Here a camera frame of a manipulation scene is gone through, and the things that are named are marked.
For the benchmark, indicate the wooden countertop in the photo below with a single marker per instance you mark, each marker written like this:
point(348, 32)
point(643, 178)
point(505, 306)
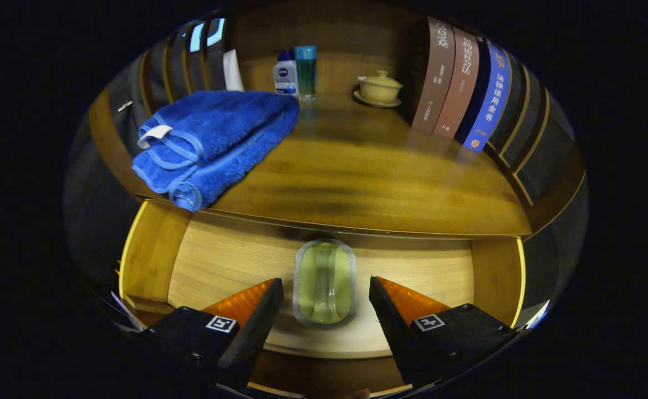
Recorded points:
point(357, 177)

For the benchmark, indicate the wooden drawer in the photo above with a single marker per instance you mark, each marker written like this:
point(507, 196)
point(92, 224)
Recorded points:
point(229, 260)

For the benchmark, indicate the wooden cabinet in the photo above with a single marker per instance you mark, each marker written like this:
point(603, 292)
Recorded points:
point(357, 39)

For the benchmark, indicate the blue book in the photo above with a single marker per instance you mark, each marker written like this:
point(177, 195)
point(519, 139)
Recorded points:
point(490, 100)

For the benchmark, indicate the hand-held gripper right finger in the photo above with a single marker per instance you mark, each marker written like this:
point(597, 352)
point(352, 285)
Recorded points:
point(398, 338)

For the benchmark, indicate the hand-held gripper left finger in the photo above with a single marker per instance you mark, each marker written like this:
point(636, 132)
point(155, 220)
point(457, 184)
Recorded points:
point(243, 343)

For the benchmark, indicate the white blue-capped lotion bottle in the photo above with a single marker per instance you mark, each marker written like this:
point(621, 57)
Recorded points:
point(286, 77)

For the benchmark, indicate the reddish brown book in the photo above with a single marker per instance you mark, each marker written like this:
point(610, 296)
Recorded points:
point(459, 88)

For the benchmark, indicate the white tube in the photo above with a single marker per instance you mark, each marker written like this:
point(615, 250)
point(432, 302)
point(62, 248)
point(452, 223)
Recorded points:
point(234, 72)

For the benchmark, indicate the teal clear bottle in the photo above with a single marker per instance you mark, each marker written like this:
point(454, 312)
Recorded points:
point(306, 75)

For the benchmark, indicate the green scrub brush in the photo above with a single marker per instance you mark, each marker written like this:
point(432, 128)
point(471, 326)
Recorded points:
point(324, 282)

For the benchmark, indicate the blue folded towel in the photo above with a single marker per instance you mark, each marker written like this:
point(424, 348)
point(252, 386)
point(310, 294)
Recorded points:
point(218, 138)

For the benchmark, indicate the beige lidded teacup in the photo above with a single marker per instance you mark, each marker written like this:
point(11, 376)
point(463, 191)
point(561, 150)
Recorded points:
point(379, 88)

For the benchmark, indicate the dark brown book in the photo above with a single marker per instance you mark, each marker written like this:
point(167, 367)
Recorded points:
point(434, 77)

